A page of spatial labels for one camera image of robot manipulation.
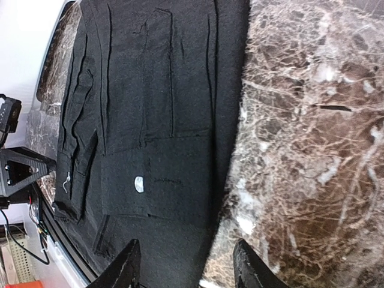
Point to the orange object in background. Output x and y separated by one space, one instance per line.
32 284

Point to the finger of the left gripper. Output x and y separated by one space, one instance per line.
21 167

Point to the black long sleeve shirt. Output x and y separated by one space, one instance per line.
148 125

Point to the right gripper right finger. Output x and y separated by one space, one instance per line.
250 271

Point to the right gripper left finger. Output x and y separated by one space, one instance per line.
124 271

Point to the black curved table rail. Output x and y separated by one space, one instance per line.
60 236

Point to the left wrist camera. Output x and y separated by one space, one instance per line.
10 111

